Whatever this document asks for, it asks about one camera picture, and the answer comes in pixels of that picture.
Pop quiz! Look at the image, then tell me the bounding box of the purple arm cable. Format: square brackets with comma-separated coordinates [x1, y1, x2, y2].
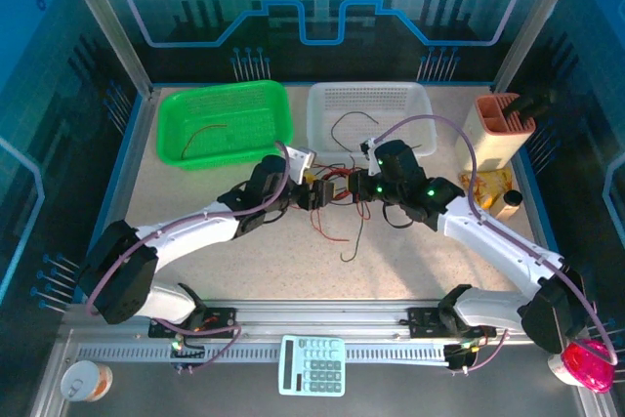
[368, 113, 617, 374]
[85, 141, 299, 374]

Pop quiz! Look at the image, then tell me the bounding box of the aluminium frame post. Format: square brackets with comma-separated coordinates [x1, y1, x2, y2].
[490, 0, 590, 94]
[52, 0, 160, 99]

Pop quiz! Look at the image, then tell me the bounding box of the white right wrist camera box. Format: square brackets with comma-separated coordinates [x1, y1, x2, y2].
[359, 137, 387, 177]

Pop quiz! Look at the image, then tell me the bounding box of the beige utensil holder terracotta rim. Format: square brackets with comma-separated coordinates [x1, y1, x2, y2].
[456, 93, 537, 174]

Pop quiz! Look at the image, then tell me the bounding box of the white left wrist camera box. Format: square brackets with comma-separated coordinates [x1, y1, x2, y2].
[284, 146, 316, 182]

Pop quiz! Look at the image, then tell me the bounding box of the pale green calculator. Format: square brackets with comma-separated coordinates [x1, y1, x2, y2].
[277, 333, 347, 397]

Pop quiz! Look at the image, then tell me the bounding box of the small bottle black cap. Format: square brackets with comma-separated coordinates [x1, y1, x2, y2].
[492, 189, 523, 221]

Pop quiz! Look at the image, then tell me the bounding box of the green plastic basket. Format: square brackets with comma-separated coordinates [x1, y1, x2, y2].
[155, 79, 294, 172]

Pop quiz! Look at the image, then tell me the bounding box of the black utensil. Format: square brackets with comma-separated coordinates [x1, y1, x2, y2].
[505, 89, 558, 123]

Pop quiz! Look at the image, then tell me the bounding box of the white plastic basket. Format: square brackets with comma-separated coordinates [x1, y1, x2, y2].
[306, 80, 438, 159]

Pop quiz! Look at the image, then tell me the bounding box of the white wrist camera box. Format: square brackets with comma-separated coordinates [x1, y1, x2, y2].
[284, 146, 316, 182]
[359, 137, 387, 177]

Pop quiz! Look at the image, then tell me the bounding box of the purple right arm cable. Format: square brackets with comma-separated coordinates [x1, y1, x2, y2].
[368, 113, 617, 374]

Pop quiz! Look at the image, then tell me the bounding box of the slotted grey cable duct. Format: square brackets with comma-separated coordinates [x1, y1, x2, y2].
[75, 342, 453, 367]

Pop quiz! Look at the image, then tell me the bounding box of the aluminium extrusion rail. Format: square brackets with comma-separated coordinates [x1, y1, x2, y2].
[61, 298, 595, 343]

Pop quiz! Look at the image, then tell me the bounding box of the yellow snack bag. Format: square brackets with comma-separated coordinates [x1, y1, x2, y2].
[458, 167, 517, 208]

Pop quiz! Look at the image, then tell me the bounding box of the small circuit board with LEDs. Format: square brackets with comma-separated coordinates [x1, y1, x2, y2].
[168, 336, 207, 375]
[442, 341, 482, 375]

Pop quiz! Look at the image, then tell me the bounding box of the brown wire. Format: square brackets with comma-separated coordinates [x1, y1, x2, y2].
[180, 123, 229, 159]

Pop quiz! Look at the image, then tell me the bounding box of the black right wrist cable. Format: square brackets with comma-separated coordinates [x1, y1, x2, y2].
[382, 199, 416, 231]

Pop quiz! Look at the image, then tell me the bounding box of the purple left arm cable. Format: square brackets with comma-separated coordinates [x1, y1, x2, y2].
[85, 141, 299, 374]

